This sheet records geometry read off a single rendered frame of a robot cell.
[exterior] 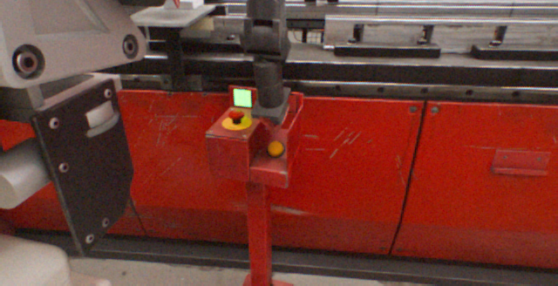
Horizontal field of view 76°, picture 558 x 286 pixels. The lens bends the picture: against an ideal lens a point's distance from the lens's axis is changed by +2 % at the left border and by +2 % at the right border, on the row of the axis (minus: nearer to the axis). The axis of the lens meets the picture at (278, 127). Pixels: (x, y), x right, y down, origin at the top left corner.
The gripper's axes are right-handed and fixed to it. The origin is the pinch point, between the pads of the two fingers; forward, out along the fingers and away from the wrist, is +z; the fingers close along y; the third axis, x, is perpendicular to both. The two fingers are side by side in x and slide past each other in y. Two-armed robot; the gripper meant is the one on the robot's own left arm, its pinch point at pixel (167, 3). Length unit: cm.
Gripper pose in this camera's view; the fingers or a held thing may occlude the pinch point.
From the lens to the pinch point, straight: 101.7
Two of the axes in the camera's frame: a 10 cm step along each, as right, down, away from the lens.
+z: 0.4, 5.5, 8.3
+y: -9.9, -0.6, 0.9
